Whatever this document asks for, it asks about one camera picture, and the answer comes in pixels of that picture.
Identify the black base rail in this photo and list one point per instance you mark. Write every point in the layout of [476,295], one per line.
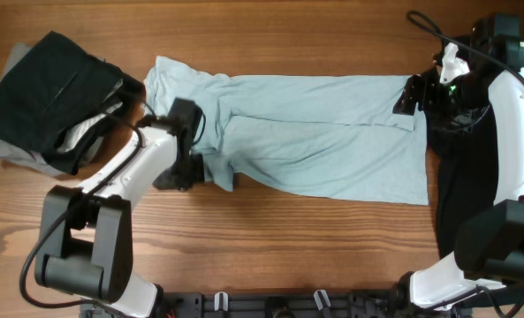
[318,304]

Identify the light blue t-shirt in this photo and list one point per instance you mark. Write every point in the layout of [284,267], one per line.
[322,136]

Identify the black shirt at right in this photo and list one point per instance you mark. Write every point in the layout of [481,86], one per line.
[466,179]

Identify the black folded garment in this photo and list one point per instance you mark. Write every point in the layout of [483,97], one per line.
[55,86]

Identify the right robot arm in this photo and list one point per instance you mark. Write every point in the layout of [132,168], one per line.
[486,267]

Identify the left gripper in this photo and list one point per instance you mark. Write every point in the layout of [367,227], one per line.
[198,174]

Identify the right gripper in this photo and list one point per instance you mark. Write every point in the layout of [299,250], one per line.
[429,87]

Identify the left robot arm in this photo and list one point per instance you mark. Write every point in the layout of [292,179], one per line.
[85,247]

